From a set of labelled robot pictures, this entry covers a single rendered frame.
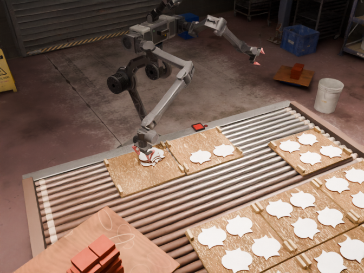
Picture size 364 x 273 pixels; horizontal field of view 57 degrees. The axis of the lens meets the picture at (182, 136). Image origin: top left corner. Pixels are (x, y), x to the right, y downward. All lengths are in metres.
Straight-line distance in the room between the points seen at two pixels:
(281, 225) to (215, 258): 0.40
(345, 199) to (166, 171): 1.03
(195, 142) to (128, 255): 1.01
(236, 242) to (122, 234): 0.56
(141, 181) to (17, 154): 2.31
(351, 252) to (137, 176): 1.20
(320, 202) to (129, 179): 1.09
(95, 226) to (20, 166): 2.31
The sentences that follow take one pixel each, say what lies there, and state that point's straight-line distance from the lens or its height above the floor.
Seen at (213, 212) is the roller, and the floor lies 0.91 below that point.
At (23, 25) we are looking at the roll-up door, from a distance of 6.44.
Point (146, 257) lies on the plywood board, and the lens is 1.56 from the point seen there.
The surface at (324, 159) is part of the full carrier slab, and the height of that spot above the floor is 0.94.
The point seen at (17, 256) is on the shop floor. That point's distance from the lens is 3.10.
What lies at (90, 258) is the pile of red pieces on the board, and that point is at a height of 1.32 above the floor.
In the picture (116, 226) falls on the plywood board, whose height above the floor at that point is 1.04.
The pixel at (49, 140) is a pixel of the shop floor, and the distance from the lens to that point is 4.17.
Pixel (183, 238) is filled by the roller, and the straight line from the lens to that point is 1.75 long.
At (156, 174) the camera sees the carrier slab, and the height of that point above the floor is 0.94.
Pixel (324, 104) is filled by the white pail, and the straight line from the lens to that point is 4.63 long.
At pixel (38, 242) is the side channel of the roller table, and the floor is 0.95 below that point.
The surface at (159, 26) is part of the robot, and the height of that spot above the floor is 1.51.
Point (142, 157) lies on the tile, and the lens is 2.12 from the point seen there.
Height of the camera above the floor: 2.33
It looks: 36 degrees down
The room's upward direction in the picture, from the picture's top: straight up
